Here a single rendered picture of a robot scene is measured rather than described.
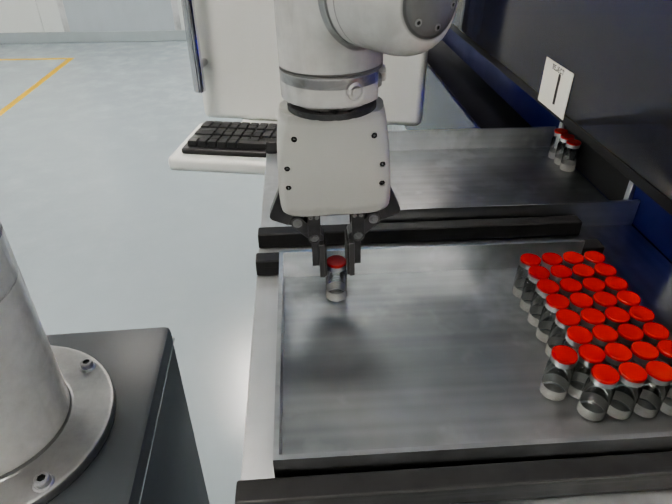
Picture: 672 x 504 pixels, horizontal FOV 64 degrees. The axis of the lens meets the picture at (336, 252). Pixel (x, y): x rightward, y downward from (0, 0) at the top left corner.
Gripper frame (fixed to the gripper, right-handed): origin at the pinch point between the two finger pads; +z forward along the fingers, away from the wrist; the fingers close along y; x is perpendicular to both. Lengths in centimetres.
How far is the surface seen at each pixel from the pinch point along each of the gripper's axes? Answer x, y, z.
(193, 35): -72, 23, -6
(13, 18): -528, 270, 65
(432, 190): -23.4, -15.5, 6.1
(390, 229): -10.4, -7.3, 4.2
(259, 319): 2.7, 8.1, 5.8
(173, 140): -267, 80, 92
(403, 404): 14.7, -4.4, 5.9
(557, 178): -25.9, -35.0, 6.6
